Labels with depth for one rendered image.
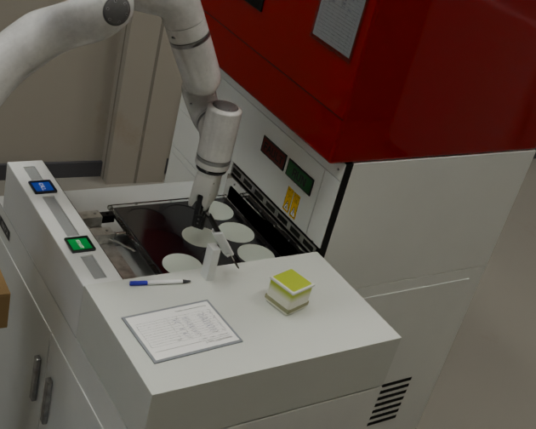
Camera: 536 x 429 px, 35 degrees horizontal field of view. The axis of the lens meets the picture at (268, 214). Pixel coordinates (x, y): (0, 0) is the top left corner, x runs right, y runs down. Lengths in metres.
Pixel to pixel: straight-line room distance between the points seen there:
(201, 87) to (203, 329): 0.53
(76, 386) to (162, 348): 0.33
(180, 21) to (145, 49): 2.13
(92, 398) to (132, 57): 2.29
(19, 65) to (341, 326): 0.88
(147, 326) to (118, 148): 2.43
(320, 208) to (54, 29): 0.81
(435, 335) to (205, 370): 1.20
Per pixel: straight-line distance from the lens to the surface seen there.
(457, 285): 2.64
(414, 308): 2.56
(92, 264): 1.93
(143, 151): 4.18
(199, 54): 1.85
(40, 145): 4.10
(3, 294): 1.89
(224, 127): 1.95
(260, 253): 2.20
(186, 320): 1.79
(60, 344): 2.04
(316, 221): 2.14
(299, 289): 1.86
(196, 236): 2.20
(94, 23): 1.68
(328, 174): 2.08
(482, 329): 3.95
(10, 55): 1.73
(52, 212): 2.09
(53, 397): 2.14
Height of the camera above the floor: 2.05
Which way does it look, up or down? 29 degrees down
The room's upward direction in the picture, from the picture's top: 15 degrees clockwise
